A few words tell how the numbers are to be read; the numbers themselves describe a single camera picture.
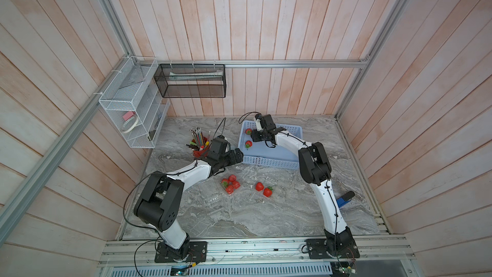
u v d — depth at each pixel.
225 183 0.90
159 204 0.46
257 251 0.76
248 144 1.04
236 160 0.83
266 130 0.88
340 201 0.84
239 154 0.84
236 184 0.89
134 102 0.70
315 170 0.64
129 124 0.81
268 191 0.87
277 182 0.93
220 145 0.72
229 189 0.88
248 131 1.10
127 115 0.82
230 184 0.90
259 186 0.89
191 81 1.02
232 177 0.91
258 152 1.08
